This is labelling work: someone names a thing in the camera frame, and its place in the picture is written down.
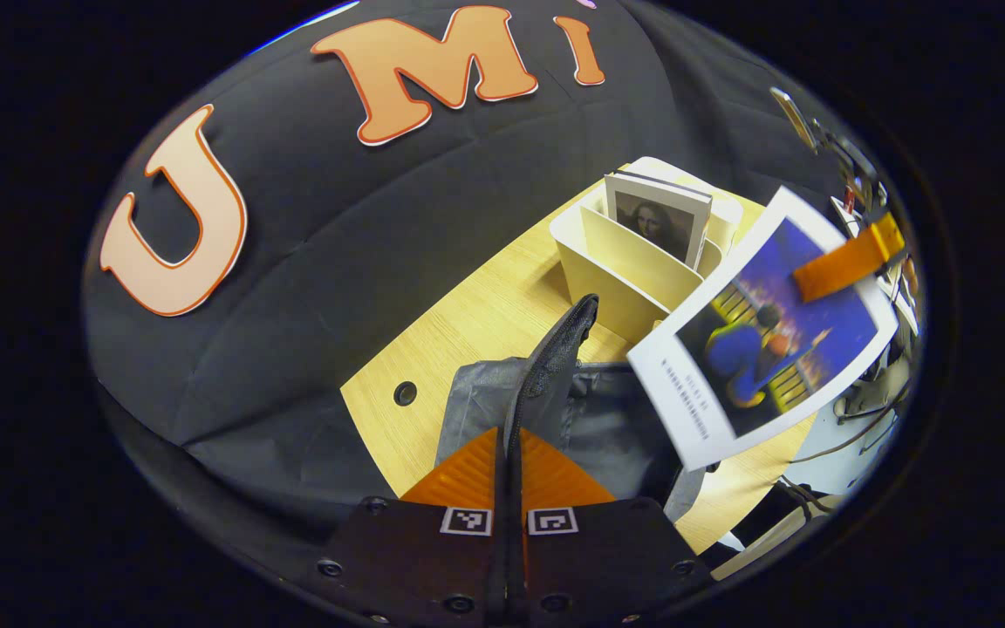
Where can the white side desk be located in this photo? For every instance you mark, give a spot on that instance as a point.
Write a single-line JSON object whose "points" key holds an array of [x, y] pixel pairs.
{"points": [[843, 462]]}

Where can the black backdrop cloth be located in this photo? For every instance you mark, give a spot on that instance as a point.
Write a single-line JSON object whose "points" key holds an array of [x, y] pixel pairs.
{"points": [[293, 262]]}

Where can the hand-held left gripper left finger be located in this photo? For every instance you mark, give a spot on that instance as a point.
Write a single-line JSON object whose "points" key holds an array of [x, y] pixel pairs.
{"points": [[433, 567]]}

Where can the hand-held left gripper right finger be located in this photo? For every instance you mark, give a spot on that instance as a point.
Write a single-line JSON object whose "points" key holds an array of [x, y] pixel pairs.
{"points": [[607, 567]]}

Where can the blue cover book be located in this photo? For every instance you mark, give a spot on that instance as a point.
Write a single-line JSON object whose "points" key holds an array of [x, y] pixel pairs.
{"points": [[773, 349]]}

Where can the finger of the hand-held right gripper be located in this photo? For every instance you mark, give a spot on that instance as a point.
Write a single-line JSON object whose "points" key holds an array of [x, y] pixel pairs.
{"points": [[843, 262]]}

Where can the grey portrait cover book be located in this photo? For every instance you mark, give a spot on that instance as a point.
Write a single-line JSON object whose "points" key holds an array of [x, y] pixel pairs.
{"points": [[659, 218]]}

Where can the white bookshelf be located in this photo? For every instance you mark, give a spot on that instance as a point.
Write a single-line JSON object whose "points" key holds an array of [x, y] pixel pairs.
{"points": [[625, 270]]}

